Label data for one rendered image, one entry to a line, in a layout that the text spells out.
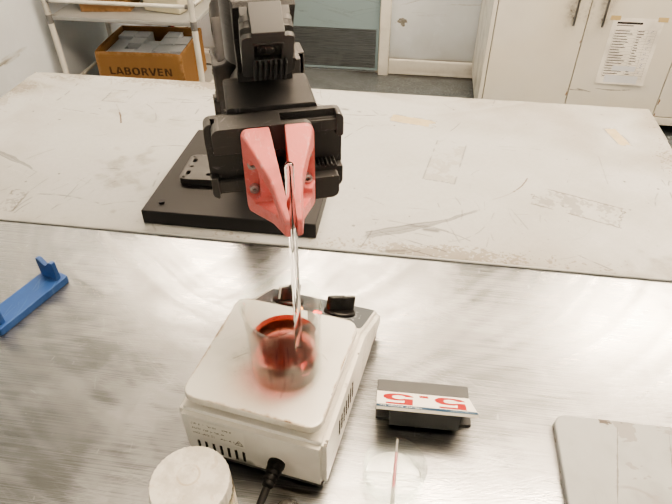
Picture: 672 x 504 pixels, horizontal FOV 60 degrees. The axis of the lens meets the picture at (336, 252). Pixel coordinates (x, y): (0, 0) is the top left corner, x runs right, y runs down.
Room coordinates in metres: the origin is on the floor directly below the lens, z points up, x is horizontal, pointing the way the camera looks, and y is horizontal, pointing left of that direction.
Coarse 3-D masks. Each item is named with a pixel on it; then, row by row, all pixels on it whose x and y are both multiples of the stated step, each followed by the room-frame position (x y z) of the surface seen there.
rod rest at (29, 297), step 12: (48, 264) 0.51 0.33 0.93; (36, 276) 0.52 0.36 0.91; (48, 276) 0.52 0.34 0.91; (60, 276) 0.51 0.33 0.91; (24, 288) 0.50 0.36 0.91; (36, 288) 0.50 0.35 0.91; (48, 288) 0.50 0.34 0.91; (60, 288) 0.50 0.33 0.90; (12, 300) 0.48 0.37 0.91; (24, 300) 0.48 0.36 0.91; (36, 300) 0.48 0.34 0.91; (0, 312) 0.44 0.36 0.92; (12, 312) 0.46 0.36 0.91; (24, 312) 0.46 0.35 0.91; (0, 324) 0.44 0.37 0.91; (12, 324) 0.44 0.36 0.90
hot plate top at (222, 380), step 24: (216, 336) 0.35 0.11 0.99; (240, 336) 0.35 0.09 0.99; (336, 336) 0.35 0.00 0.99; (216, 360) 0.32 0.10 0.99; (240, 360) 0.32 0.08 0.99; (336, 360) 0.32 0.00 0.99; (192, 384) 0.30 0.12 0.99; (216, 384) 0.30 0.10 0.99; (240, 384) 0.30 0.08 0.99; (336, 384) 0.30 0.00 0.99; (216, 408) 0.28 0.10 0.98; (240, 408) 0.28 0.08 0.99; (264, 408) 0.27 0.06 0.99; (288, 408) 0.27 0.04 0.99; (312, 408) 0.27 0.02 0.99; (312, 432) 0.26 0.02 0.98
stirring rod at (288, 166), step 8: (288, 168) 0.30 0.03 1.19; (288, 176) 0.30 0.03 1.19; (288, 184) 0.30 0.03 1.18; (288, 192) 0.30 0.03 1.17; (288, 200) 0.30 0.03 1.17; (288, 208) 0.30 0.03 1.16; (296, 232) 0.31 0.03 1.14; (296, 240) 0.31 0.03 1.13; (296, 248) 0.30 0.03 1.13; (296, 256) 0.30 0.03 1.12; (296, 264) 0.30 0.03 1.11; (296, 272) 0.30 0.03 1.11; (296, 280) 0.30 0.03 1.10; (296, 288) 0.30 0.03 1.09; (296, 296) 0.30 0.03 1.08; (296, 304) 0.30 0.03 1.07; (296, 312) 0.31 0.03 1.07; (296, 320) 0.31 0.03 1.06; (296, 328) 0.31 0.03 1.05
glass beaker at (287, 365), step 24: (264, 288) 0.34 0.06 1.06; (288, 288) 0.34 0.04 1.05; (312, 288) 0.33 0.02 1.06; (240, 312) 0.30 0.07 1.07; (264, 312) 0.34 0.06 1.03; (288, 312) 0.34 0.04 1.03; (312, 312) 0.33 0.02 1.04; (264, 336) 0.28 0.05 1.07; (288, 336) 0.28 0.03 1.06; (312, 336) 0.30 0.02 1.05; (264, 360) 0.29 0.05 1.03; (288, 360) 0.28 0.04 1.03; (312, 360) 0.30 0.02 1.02; (264, 384) 0.29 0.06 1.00; (288, 384) 0.28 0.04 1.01; (312, 384) 0.29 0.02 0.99
